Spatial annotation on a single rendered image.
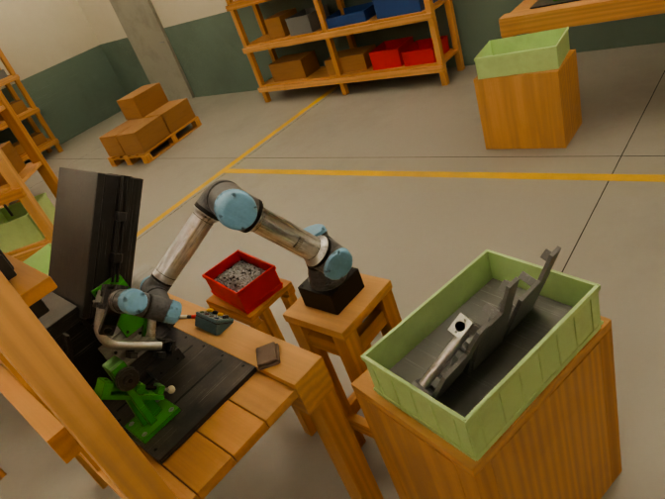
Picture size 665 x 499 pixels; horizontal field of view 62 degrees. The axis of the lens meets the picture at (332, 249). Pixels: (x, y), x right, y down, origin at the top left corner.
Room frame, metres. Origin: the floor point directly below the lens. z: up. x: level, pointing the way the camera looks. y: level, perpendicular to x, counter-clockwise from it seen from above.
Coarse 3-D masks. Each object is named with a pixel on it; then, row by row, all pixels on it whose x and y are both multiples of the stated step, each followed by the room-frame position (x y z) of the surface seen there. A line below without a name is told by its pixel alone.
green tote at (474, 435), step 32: (480, 256) 1.55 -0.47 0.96; (512, 256) 1.49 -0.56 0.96; (448, 288) 1.47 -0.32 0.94; (480, 288) 1.53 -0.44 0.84; (544, 288) 1.37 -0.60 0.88; (576, 288) 1.27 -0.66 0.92; (416, 320) 1.39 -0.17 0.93; (576, 320) 1.16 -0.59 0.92; (384, 352) 1.32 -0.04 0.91; (544, 352) 1.09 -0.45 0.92; (576, 352) 1.15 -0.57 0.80; (384, 384) 1.23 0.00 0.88; (512, 384) 1.02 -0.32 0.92; (544, 384) 1.07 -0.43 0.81; (416, 416) 1.13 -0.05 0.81; (448, 416) 0.99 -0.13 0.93; (480, 416) 0.95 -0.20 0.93; (512, 416) 1.01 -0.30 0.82; (480, 448) 0.94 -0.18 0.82
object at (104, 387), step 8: (96, 384) 1.41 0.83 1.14; (104, 384) 1.38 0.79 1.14; (112, 384) 1.39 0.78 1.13; (144, 384) 1.44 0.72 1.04; (160, 384) 1.48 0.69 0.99; (96, 392) 1.39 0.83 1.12; (104, 392) 1.37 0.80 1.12; (112, 392) 1.40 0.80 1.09; (120, 392) 1.41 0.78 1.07; (152, 392) 1.46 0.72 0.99; (160, 392) 1.46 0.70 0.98
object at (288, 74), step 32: (256, 0) 7.85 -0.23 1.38; (320, 0) 7.23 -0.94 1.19; (384, 0) 6.57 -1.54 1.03; (416, 0) 6.26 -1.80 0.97; (448, 0) 6.43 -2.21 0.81; (288, 32) 7.84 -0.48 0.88; (320, 32) 7.29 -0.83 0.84; (352, 32) 6.87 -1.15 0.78; (256, 64) 8.30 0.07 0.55; (288, 64) 7.90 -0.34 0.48; (352, 64) 7.13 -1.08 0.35; (384, 64) 6.74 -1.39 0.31; (416, 64) 6.42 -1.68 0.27
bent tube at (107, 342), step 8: (96, 312) 1.67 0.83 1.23; (96, 320) 1.65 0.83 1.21; (96, 328) 1.64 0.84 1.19; (96, 336) 1.63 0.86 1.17; (104, 336) 1.63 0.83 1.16; (104, 344) 1.62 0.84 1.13; (112, 344) 1.62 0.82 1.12; (120, 344) 1.63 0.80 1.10; (128, 344) 1.64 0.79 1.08; (136, 344) 1.65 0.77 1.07; (144, 344) 1.66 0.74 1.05; (152, 344) 1.67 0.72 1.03; (160, 344) 1.68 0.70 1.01
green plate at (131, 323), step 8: (120, 280) 1.80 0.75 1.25; (96, 288) 1.76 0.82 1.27; (128, 288) 1.80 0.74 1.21; (120, 320) 1.73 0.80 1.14; (128, 320) 1.74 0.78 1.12; (136, 320) 1.75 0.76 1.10; (120, 328) 1.71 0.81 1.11; (128, 328) 1.72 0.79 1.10; (136, 328) 1.73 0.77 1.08; (128, 336) 1.71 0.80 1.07
